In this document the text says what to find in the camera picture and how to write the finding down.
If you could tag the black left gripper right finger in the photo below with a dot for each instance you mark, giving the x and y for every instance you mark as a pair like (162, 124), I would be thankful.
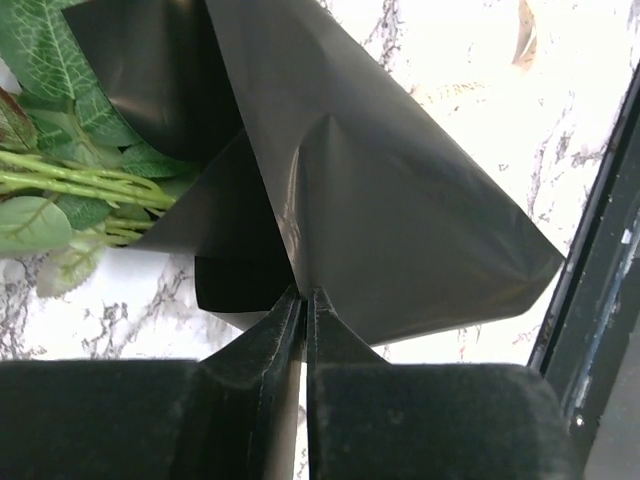
(370, 419)

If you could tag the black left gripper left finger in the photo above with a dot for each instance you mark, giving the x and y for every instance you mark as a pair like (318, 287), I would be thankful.
(232, 415)

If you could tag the black wrapping paper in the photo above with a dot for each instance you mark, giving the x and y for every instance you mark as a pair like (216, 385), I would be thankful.
(316, 170)

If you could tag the peach flower stem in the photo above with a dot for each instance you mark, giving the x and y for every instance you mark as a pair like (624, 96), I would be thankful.
(76, 180)

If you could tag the cream printed ribbon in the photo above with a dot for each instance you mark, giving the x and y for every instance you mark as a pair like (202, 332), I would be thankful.
(451, 96)

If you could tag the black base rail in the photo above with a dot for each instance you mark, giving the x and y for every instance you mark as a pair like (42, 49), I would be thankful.
(594, 309)

